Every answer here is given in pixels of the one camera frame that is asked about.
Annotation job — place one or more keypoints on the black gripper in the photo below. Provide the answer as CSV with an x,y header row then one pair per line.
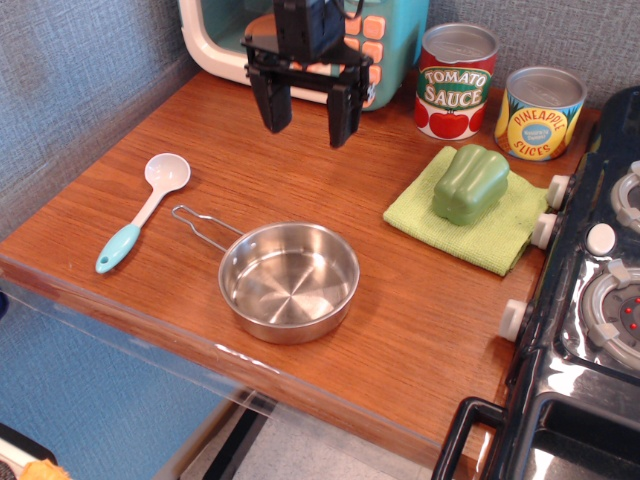
x,y
313,55

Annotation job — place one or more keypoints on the green toy bell pepper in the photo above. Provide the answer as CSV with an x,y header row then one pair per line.
x,y
474,181

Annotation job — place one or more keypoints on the folded green cloth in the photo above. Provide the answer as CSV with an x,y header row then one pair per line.
x,y
495,242

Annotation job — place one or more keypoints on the orange microwave turntable plate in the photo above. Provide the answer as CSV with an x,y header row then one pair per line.
x,y
261,33

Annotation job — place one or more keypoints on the toy microwave teal and white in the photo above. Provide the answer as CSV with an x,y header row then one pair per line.
x,y
389,32

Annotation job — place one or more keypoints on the tomato sauce can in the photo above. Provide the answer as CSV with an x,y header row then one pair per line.
x,y
455,72

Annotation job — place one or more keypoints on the small steel pan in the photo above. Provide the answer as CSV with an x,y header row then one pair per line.
x,y
287,283

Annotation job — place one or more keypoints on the pineapple slices can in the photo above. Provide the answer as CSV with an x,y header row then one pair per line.
x,y
539,112

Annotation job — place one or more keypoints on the black toy stove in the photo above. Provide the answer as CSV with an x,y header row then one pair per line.
x,y
572,408

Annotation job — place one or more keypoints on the orange object at corner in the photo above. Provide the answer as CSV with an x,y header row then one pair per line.
x,y
35,470

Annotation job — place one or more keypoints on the white spoon teal handle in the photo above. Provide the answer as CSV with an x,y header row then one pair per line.
x,y
165,173

